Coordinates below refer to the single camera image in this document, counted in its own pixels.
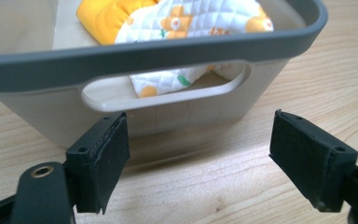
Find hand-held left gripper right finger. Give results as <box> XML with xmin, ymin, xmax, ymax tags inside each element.
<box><xmin>268</xmin><ymin>109</ymin><xmax>358</xmax><ymax>214</ymax></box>

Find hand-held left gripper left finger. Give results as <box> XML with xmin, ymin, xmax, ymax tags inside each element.
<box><xmin>64</xmin><ymin>112</ymin><xmax>131</xmax><ymax>216</ymax></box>

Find beige basket with grey rim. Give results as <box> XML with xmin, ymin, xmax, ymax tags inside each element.
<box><xmin>0</xmin><ymin>0</ymin><xmax>329</xmax><ymax>149</ymax></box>

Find white and orange quilted cloth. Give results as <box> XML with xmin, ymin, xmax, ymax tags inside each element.
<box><xmin>76</xmin><ymin>0</ymin><xmax>275</xmax><ymax>99</ymax></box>

